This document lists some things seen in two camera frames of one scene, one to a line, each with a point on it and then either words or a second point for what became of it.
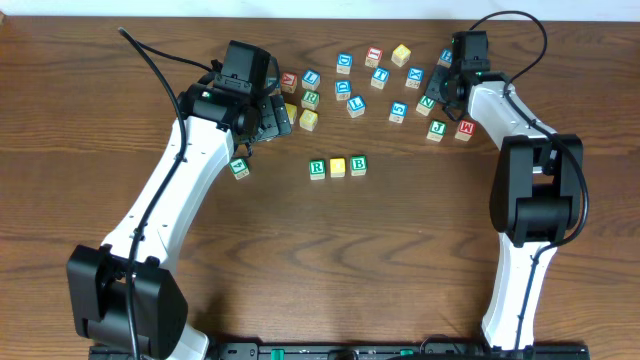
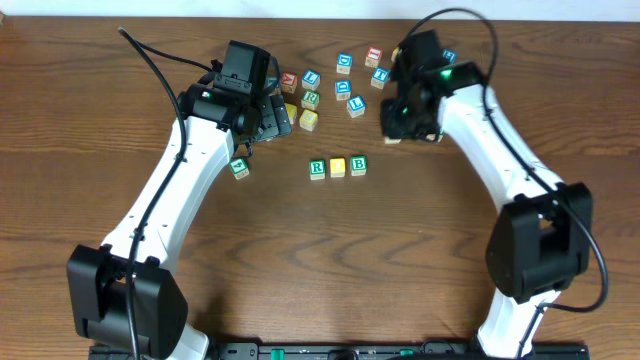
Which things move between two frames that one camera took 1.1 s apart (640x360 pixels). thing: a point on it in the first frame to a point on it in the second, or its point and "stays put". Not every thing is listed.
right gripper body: [438, 86] to [409, 117]
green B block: [358, 165] stays put
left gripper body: [275, 116] stays put
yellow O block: [337, 167] stays put
